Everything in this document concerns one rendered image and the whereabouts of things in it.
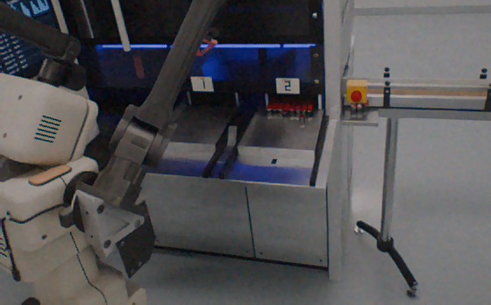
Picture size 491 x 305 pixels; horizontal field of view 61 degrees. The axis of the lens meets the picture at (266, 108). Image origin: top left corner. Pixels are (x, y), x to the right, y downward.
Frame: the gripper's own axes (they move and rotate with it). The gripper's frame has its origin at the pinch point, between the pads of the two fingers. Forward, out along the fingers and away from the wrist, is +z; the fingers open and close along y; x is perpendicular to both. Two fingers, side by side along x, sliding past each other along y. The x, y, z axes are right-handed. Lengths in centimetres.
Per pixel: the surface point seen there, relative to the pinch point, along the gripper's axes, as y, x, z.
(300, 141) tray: 18.2, 41.8, 13.6
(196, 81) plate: -15.1, 8.6, 23.1
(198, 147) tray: 14.5, 10.7, 30.1
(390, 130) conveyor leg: 5, 85, 7
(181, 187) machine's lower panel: -10, 21, 78
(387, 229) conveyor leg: 17, 111, 52
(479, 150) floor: -52, 216, 37
